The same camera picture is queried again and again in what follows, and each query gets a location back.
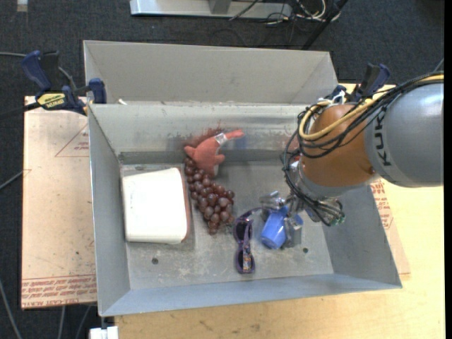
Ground dark red grape bunch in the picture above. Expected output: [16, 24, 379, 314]
[182, 156, 236, 236]

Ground grey metal bin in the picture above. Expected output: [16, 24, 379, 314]
[83, 40, 403, 318]

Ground blue plastic cup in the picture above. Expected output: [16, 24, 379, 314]
[260, 206, 290, 250]

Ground white plastic box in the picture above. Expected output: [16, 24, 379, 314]
[121, 167, 189, 245]

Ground purple sunglasses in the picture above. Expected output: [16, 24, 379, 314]
[232, 206, 265, 275]

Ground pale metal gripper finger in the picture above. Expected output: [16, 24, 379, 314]
[260, 191, 286, 222]
[284, 217, 304, 249]

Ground brown cardboard board red print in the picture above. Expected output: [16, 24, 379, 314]
[20, 95, 412, 310]

